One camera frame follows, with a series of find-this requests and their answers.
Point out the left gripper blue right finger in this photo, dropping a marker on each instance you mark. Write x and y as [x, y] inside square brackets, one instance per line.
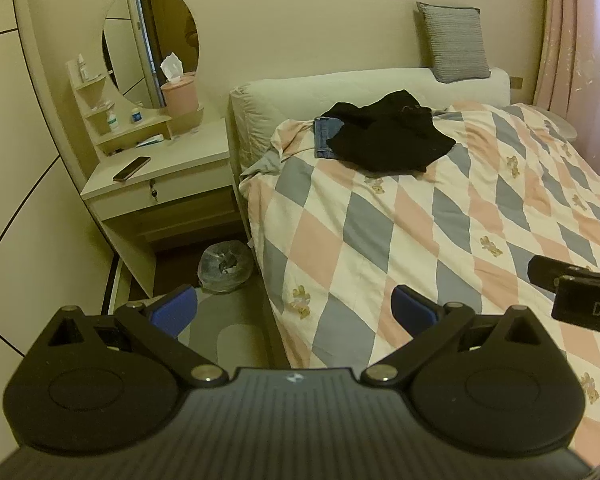
[414, 312]

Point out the grey striped cushion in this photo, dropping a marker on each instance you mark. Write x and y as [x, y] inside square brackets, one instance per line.
[455, 42]

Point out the oval mirror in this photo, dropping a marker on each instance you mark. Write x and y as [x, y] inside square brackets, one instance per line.
[137, 35]

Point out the black trousers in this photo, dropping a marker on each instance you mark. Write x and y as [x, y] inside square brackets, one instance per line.
[395, 135]

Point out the blue jeans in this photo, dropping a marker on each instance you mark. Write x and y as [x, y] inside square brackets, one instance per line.
[325, 128]

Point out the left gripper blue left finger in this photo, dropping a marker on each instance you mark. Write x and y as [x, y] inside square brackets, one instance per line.
[173, 312]

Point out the smartphone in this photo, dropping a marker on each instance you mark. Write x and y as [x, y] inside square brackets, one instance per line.
[131, 168]

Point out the pink tissue box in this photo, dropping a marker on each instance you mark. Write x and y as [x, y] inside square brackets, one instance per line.
[181, 96]

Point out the cream bed headboard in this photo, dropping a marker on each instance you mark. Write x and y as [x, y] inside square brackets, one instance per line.
[255, 109]

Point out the trash bin with bag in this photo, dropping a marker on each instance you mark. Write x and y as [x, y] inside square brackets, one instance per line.
[225, 266]

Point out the pink curtain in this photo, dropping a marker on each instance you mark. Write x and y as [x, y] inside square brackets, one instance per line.
[568, 84]

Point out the cream dressing table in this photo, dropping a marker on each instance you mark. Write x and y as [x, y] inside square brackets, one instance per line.
[186, 188]

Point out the white cosmetic bottle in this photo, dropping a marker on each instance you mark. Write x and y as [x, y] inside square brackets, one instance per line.
[85, 76]

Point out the checkered bed quilt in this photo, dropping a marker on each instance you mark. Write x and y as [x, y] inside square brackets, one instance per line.
[332, 242]

